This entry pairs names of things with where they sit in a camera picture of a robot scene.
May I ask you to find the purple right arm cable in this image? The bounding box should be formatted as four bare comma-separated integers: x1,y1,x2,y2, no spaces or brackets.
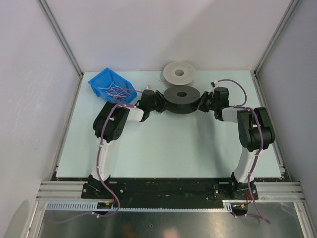
217,78,271,225

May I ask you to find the black filament spool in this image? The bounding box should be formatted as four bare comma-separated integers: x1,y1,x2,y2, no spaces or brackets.
163,85,201,114

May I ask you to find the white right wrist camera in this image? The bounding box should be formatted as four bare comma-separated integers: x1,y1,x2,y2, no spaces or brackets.
211,80,219,88

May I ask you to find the aluminium frame post right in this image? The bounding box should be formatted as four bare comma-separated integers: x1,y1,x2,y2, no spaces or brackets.
254,0,302,75

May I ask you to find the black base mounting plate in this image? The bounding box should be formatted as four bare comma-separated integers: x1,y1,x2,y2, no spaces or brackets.
81,178,258,208

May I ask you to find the grey slotted cable duct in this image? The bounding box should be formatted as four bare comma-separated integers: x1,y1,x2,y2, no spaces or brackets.
46,200,238,212

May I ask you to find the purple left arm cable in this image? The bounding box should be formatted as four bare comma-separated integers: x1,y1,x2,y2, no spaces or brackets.
47,88,143,224

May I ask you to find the white perforated filament spool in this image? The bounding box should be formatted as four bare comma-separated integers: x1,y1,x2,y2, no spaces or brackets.
163,61,196,86

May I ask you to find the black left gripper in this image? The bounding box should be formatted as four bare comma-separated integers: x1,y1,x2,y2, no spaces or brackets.
148,91,174,114

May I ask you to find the blue plastic bin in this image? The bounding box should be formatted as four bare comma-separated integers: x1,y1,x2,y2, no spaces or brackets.
88,67,137,104

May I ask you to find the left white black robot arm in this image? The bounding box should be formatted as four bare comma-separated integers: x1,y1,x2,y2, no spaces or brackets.
87,89,167,198

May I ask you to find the aluminium frame post left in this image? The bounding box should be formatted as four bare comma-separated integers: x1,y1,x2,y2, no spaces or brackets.
37,0,85,77

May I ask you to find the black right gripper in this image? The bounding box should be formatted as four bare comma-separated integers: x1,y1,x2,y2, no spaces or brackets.
190,91,218,113

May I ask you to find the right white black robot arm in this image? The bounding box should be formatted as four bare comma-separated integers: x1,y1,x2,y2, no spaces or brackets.
197,87,275,199

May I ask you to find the aluminium frame post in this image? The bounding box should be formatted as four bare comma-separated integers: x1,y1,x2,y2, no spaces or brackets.
254,0,302,75
37,0,85,77

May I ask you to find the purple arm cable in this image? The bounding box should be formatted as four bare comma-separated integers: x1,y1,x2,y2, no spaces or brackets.
217,78,271,225
47,88,143,224

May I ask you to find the bundle of thin wires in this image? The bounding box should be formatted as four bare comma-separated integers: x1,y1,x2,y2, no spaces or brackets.
99,80,137,102

